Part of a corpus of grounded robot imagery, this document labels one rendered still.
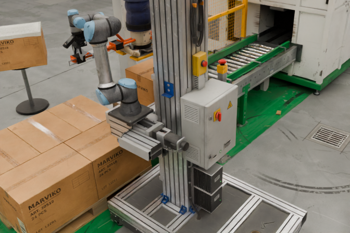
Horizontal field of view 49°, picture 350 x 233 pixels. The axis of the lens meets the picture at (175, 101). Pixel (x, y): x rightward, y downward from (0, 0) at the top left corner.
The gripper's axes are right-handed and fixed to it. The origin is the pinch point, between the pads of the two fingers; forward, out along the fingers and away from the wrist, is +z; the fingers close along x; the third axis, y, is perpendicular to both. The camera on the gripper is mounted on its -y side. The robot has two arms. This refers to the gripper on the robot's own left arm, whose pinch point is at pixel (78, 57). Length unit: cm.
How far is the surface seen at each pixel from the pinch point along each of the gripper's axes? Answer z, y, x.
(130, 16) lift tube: -20, 50, -2
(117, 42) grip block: -1.3, 36.4, 0.1
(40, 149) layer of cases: 73, -37, 18
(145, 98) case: 54, 54, -6
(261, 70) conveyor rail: 72, 202, -24
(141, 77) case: 34, 54, -4
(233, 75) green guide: 67, 163, -16
